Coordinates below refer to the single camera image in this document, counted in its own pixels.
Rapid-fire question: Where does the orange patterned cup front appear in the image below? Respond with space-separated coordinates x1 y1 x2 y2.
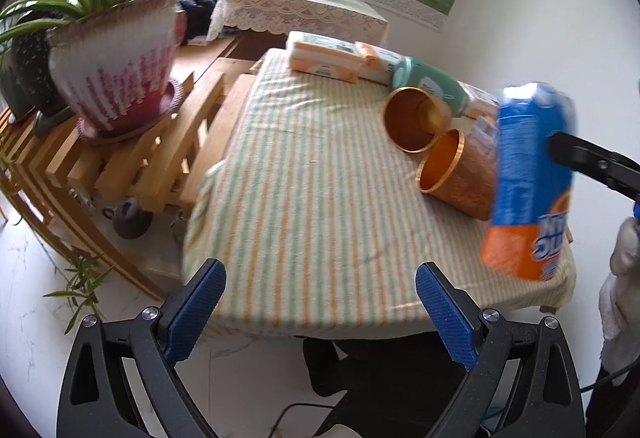
416 129 496 221

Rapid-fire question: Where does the orange patterned cup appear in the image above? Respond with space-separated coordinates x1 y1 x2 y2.
383 86 451 154
416 129 496 221

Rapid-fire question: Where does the orange patterned cup rear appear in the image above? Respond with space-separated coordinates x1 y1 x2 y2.
383 86 451 154

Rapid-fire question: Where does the right white gloved hand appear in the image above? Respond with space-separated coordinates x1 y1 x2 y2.
599 217 639 373

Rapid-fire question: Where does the small brown clay teapot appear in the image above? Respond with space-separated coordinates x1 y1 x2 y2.
102 197 154 239

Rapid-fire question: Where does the clear red labelled jar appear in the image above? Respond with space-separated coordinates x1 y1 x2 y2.
470 116 498 158

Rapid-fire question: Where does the wooden slatted bench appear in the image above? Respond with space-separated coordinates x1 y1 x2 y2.
1 30 286 299

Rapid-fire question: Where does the orange tissue pack right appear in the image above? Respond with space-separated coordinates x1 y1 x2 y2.
459 82 499 119

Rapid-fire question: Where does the orange tissue pack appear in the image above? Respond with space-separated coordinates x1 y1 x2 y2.
285 31 362 83
459 82 499 119
355 41 404 86

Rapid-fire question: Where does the striped table cloth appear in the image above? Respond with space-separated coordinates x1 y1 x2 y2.
182 49 577 340

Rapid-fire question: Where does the green thermos bottle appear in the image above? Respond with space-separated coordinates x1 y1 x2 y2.
388 56 469 117

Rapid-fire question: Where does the orange tissue pack middle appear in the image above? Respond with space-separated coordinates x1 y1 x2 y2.
355 41 404 86

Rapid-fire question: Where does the red white flower pot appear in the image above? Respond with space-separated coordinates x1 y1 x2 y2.
48 0 183 143

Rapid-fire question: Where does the dark green flower pot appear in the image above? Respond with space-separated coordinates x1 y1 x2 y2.
1 29 74 137

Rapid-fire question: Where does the orange tissue pack left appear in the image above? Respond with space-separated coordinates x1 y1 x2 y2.
285 31 362 83

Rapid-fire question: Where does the black bag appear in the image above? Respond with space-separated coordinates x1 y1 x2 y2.
179 0 217 46

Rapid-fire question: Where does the lace covered side table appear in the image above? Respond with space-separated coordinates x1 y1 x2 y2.
207 0 388 46

